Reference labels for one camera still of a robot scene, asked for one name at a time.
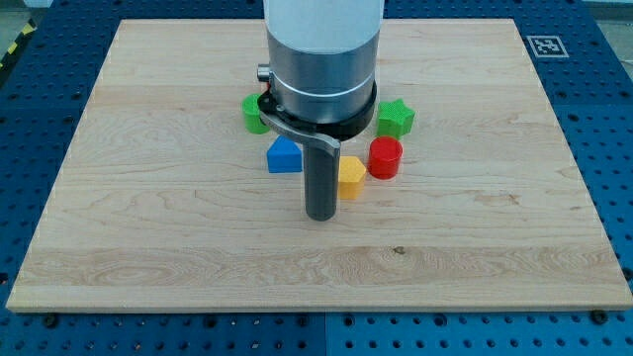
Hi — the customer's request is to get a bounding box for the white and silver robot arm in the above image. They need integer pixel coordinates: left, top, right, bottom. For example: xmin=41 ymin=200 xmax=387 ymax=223
xmin=257 ymin=0 xmax=385 ymax=222

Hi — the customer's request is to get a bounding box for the green star block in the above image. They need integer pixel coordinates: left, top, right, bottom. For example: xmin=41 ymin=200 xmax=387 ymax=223
xmin=376 ymin=98 xmax=415 ymax=139

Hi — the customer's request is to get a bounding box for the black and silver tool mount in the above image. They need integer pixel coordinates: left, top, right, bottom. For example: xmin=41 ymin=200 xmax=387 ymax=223
xmin=257 ymin=83 xmax=378 ymax=151

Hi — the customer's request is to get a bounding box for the blue house-shaped block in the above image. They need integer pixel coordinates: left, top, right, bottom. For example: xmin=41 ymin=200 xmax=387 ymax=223
xmin=266 ymin=135 xmax=303 ymax=173

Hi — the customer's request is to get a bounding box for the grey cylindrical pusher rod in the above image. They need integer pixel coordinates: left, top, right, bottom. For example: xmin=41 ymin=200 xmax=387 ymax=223
xmin=304 ymin=145 xmax=340 ymax=222

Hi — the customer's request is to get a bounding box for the red cylinder block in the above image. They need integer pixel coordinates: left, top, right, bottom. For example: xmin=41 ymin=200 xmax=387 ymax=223
xmin=368 ymin=135 xmax=404 ymax=180

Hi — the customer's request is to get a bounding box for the black bolt front right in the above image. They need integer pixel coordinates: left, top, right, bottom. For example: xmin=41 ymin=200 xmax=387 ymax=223
xmin=589 ymin=310 xmax=609 ymax=325

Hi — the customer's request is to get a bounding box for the yellow pentagon block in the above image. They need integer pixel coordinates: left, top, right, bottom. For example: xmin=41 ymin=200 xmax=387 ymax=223
xmin=338 ymin=156 xmax=367 ymax=200

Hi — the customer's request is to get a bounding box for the black bolt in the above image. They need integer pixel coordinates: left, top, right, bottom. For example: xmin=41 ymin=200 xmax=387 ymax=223
xmin=43 ymin=313 xmax=59 ymax=329
xmin=589 ymin=310 xmax=609 ymax=325

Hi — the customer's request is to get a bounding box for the black bolt front left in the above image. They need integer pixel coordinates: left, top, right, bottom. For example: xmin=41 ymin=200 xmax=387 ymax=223
xmin=43 ymin=313 xmax=59 ymax=329

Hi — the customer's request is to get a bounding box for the green cylinder block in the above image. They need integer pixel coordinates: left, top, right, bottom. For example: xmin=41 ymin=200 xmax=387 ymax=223
xmin=241 ymin=93 xmax=270 ymax=134

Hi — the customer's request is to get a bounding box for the light wooden board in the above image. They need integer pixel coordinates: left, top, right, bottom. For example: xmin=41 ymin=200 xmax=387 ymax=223
xmin=7 ymin=19 xmax=632 ymax=313

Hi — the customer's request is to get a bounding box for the white fiducial marker tag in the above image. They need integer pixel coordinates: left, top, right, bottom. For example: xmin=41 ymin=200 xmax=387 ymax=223
xmin=527 ymin=35 xmax=569 ymax=58

